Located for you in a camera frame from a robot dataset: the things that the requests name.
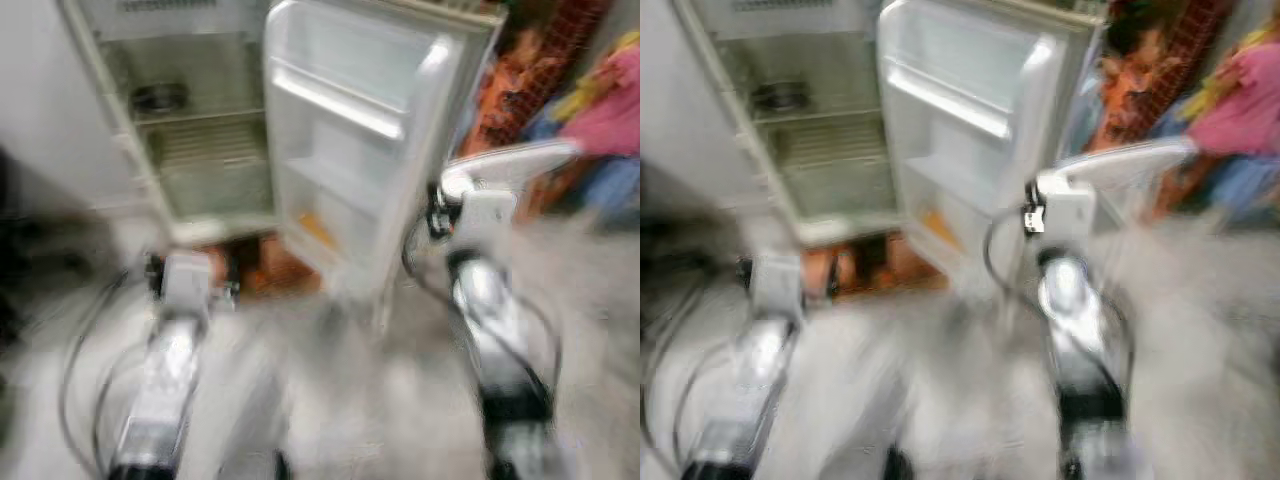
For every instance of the white plastic chair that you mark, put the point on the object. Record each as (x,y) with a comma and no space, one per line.
(1130,158)
(520,158)

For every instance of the person in pink clothes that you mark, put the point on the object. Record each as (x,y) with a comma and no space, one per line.
(1235,110)
(610,110)

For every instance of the grey fridge door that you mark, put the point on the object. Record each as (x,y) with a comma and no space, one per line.
(960,60)
(350,60)

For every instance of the black round bowl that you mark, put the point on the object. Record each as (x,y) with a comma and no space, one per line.
(781,97)
(160,98)

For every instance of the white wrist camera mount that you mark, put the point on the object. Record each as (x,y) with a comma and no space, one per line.
(485,215)
(775,285)
(1068,205)
(187,280)

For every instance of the person in orange clothes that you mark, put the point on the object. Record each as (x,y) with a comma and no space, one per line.
(520,90)
(1135,90)

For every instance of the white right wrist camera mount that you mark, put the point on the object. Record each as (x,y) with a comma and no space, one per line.
(1068,205)
(485,215)

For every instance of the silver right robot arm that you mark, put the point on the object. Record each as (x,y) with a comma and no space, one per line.
(490,300)
(1065,300)

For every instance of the clear crisper drawer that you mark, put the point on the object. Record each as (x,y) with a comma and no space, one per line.
(845,190)
(215,190)

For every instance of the yellow orange packet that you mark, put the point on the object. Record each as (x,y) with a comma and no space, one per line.
(940,228)
(318,230)

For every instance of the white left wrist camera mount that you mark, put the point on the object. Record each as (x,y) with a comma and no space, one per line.
(775,285)
(187,280)

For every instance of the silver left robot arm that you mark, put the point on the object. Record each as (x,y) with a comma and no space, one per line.
(165,380)
(745,380)

